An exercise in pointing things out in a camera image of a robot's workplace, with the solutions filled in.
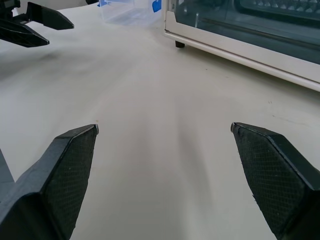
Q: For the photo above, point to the clear plastic container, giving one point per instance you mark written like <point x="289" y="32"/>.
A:
<point x="125" y="12"/>

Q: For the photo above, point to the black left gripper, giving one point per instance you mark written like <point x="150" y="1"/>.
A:
<point x="10" y="8"/>

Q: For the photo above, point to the cream white toaster oven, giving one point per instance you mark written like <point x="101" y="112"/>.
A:
<point x="245" y="47"/>

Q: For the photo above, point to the blue tape piece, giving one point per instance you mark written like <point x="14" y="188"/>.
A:
<point x="156" y="5"/>

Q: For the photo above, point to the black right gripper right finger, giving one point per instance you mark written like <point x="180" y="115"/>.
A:
<point x="272" y="172"/>

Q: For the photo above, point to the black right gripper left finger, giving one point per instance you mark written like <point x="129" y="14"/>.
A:
<point x="62" y="175"/>

